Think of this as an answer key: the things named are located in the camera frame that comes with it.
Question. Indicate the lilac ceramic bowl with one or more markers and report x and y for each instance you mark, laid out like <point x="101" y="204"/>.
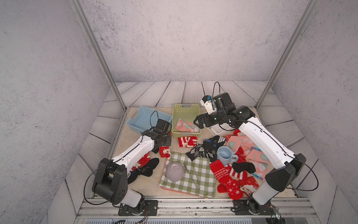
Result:
<point x="175" y="171"/>

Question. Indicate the red Santa Christmas sock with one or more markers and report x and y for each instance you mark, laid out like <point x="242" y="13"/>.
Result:
<point x="164" y="152"/>

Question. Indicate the light blue ceramic mug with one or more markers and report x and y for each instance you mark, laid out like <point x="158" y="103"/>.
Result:
<point x="226" y="155"/>

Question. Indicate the pink white ribbed sock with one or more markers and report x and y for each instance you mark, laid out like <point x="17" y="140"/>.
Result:
<point x="183" y="126"/>

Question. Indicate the pink sock with blue text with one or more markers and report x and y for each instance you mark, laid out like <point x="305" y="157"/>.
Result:
<point x="260" y="162"/>

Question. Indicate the red bear Christmas sock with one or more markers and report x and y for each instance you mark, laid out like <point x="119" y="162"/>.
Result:
<point x="142" y="162"/>

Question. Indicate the left aluminium frame post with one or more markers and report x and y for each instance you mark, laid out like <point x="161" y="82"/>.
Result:
<point x="96" y="48"/>

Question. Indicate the green white checkered cloth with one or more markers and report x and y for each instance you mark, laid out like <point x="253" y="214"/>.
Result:
<point x="198" y="178"/>

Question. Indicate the light green plastic basket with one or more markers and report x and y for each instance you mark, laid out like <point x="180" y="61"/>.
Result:
<point x="188" y="113"/>

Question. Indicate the red snowflake sock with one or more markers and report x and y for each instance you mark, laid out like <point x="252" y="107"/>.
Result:
<point x="226" y="183"/>

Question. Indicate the metal base rail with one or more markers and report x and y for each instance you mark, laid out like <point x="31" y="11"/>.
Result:
<point x="200" y="210"/>

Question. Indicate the black sock on table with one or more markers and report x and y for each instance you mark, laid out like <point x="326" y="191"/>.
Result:
<point x="146" y="170"/>

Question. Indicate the light blue plastic basket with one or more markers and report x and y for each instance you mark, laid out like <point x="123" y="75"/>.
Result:
<point x="145" y="118"/>

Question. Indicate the right aluminium frame post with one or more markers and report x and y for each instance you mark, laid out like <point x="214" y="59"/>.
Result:
<point x="308" y="12"/>

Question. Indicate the aluminium frame post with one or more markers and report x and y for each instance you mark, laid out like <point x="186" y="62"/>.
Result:
<point x="96" y="48"/>
<point x="308" y="12"/>

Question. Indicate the red white striped Santa sock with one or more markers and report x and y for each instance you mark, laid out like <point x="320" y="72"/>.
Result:
<point x="241" y="176"/>

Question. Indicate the black blue sport sock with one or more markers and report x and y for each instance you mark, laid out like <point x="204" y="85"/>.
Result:
<point x="214" y="143"/>

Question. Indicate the white plastic basket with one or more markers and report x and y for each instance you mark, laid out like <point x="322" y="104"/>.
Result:
<point x="221" y="130"/>

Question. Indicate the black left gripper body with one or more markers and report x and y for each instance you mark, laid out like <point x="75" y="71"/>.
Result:
<point x="167" y="140"/>

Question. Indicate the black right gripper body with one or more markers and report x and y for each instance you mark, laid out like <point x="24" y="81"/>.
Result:
<point x="213" y="119"/>

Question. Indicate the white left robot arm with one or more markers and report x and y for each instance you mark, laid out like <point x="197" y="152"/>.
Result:
<point x="111" y="179"/>

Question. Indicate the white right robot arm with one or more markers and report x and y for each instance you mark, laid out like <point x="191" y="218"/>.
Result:
<point x="287" y="165"/>

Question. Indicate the pink sock with teal leaves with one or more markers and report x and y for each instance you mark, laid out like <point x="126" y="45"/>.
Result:
<point x="235" y="142"/>

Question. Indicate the red Santa sock front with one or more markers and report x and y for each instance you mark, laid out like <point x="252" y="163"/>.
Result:
<point x="248" y="186"/>

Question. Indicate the black sock near mug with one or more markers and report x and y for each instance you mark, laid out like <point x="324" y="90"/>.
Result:
<point x="244" y="166"/>

